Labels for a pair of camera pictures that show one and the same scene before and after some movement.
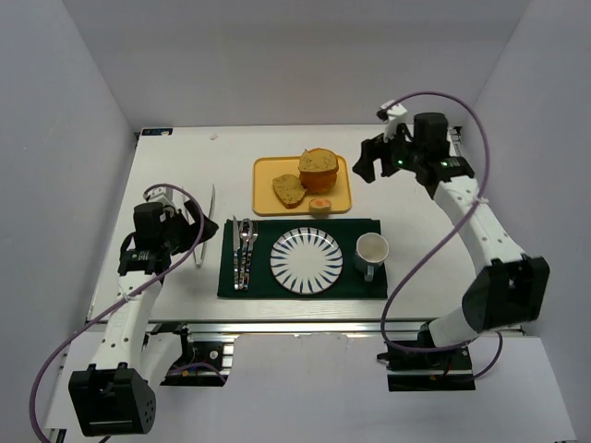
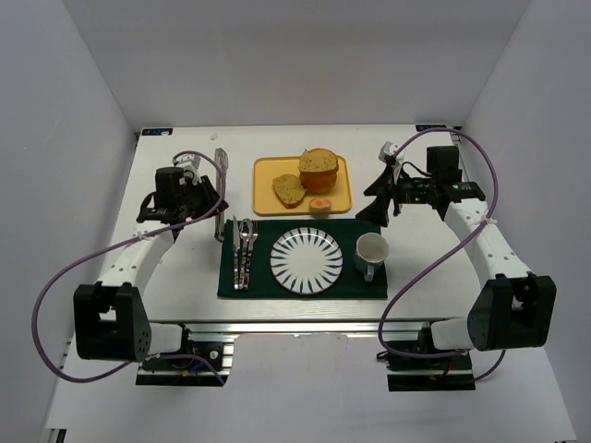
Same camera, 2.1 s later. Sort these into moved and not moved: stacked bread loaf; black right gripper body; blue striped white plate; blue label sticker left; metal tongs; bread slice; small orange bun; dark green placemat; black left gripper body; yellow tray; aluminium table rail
Moved: black left gripper body; black right gripper body; metal tongs
Not moved: blue label sticker left; bread slice; small orange bun; blue striped white plate; aluminium table rail; dark green placemat; stacked bread loaf; yellow tray
